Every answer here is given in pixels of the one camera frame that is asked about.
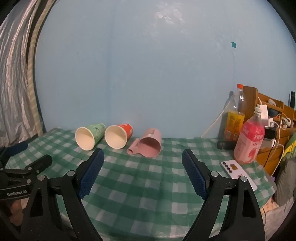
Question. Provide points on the grey curtain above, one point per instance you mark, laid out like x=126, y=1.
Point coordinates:
x=16, y=69

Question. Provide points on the red paper cup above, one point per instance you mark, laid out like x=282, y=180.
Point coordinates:
x=116, y=138

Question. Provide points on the light printed bedding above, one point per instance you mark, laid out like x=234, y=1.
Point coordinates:
x=277, y=220

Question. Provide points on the black cylinder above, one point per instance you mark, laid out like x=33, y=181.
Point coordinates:
x=225, y=144

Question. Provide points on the white smartphone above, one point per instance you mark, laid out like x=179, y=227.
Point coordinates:
x=233, y=170

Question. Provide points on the green checkered tablecloth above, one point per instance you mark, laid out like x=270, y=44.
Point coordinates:
x=143, y=185

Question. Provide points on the yellow-green cloth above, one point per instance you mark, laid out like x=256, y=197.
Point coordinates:
x=291, y=144

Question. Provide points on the pink drink bottle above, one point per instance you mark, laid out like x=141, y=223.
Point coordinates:
x=249, y=141

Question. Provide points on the green paper cup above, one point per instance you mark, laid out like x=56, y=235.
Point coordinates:
x=86, y=139

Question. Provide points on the teal wall sticker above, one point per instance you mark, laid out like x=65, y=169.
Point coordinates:
x=234, y=45

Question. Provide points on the black power adapter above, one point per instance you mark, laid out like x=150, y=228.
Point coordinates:
x=270, y=133

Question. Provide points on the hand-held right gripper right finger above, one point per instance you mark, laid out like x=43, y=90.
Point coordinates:
x=194, y=175

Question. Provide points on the white charger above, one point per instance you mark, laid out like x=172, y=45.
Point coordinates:
x=263, y=112

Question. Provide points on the grey pillow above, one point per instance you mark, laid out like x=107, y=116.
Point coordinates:
x=286, y=180

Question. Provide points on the wooden shelf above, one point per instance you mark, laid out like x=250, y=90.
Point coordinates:
x=251, y=97

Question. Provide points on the black upright stick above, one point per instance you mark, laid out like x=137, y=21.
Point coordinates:
x=292, y=98

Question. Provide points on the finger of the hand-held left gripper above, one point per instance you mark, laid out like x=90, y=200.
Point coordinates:
x=40, y=163
x=17, y=148

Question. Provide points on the person's left hand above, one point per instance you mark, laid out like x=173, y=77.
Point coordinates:
x=15, y=209

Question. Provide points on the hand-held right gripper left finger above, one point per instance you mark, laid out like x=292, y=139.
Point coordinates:
x=92, y=172

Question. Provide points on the orange soda bottle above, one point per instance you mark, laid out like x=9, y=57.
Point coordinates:
x=234, y=120

